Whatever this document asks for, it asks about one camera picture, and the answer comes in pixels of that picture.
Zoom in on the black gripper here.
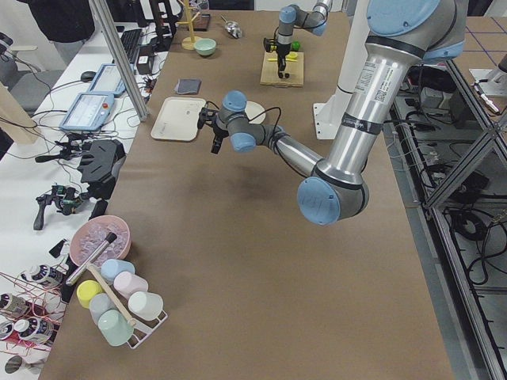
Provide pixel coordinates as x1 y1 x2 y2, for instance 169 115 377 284
264 37 292 78
197 107 229 154

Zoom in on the cream round plate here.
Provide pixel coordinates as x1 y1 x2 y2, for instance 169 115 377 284
245 101 266 124

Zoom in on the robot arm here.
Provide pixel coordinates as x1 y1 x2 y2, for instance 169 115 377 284
197 1 468 225
263 0 333 79

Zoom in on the cream rabbit tray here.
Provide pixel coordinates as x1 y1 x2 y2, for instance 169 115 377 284
151 97 206 142

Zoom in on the wooden cutting board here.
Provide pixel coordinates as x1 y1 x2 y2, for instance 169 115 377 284
260 52 304 87

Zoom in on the yellow plastic knife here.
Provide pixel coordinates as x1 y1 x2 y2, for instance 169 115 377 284
267 58 298 63

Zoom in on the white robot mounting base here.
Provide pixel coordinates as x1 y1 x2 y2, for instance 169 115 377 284
313 0 369 140

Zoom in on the grey folded cloth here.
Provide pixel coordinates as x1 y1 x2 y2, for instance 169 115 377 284
174 78 201 95

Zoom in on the mint green bowl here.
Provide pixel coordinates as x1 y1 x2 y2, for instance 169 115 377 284
194 38 217 57

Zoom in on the wooden mug tree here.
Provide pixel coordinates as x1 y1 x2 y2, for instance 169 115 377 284
177 0 202 50

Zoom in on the blue teach pendant far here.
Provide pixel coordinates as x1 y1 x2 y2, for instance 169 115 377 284
88 63 126 97

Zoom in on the blue teach pendant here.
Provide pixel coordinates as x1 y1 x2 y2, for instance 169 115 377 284
88 63 126 97
59 92 115 132

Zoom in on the blue teach pendant near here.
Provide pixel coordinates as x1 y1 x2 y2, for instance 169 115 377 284
59 92 115 132

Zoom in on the black keyboard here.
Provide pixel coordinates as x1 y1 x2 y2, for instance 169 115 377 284
120 28 143 64

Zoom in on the metal scoop in bowl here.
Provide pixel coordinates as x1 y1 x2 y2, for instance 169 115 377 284
65 232 117 287

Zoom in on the black computer mouse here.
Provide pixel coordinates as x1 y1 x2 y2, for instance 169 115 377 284
80 70 96 83

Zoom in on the pink bowl with ice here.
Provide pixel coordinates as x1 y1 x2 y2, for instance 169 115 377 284
70 215 132 267

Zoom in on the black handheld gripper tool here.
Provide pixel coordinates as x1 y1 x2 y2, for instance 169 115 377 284
33 184 89 230

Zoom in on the blue plastic cup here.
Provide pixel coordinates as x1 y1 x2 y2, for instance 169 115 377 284
100 259 135 284

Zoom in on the pink plastic cup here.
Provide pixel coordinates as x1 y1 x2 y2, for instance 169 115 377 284
113 271 149 299

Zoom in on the white plastic cup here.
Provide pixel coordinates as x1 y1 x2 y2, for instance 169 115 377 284
128 291 163 321

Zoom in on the yellow plastic cup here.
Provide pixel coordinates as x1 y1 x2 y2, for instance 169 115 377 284
76 279 104 309

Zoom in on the grey plastic cup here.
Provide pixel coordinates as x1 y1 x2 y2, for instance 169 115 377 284
89 293 116 325

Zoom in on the white cup rack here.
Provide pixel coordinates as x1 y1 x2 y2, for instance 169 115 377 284
87 264 169 349

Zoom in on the mint plastic cup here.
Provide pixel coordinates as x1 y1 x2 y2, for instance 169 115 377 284
97 310 134 347

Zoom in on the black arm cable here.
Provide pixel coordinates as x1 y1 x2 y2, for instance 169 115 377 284
204 101 314 177

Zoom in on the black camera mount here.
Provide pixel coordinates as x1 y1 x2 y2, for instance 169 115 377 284
78 139 126 200

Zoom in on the aluminium frame post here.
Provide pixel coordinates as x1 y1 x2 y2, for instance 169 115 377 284
89 0 148 122

